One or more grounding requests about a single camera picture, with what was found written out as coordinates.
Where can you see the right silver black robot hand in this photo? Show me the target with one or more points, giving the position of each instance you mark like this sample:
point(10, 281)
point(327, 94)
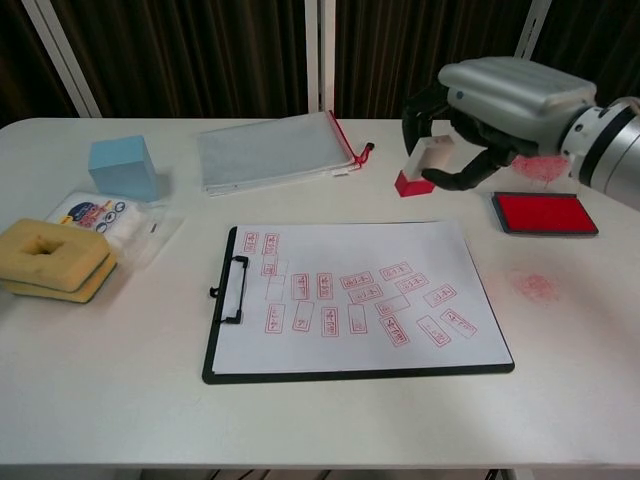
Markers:
point(510, 95)

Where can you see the clear stamp with red base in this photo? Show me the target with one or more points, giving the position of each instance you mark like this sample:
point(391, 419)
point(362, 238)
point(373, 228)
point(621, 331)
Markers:
point(412, 187)

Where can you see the red ink pad clear lid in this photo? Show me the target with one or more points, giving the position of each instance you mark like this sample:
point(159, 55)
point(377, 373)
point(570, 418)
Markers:
point(545, 212)

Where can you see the white paper with red stamps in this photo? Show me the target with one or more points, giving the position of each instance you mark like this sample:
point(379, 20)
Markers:
point(350, 250)

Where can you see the mesh pouch with red zipper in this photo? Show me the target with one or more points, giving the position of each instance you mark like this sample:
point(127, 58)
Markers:
point(270, 150)

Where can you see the dark brown pleated curtain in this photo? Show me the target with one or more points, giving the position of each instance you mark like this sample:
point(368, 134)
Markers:
point(200, 50)

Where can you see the light blue foam cube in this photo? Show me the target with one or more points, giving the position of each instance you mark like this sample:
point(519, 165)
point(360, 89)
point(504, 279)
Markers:
point(122, 170)

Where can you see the clear packet with printed label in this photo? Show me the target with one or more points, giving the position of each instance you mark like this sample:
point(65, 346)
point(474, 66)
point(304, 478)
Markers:
point(135, 230)

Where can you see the black clipboard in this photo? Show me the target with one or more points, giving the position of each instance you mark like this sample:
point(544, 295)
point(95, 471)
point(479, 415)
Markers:
point(209, 362)

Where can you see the yellow sponge with green layer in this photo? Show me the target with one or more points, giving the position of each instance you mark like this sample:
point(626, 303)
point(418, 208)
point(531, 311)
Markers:
point(95, 291)

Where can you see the yellow sponge with square hole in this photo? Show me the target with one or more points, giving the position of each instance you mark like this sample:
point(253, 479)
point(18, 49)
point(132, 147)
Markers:
point(75, 250)

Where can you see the white metal frame post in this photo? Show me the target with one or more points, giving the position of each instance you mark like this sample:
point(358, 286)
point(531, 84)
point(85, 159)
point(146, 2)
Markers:
point(64, 60)
point(312, 50)
point(531, 25)

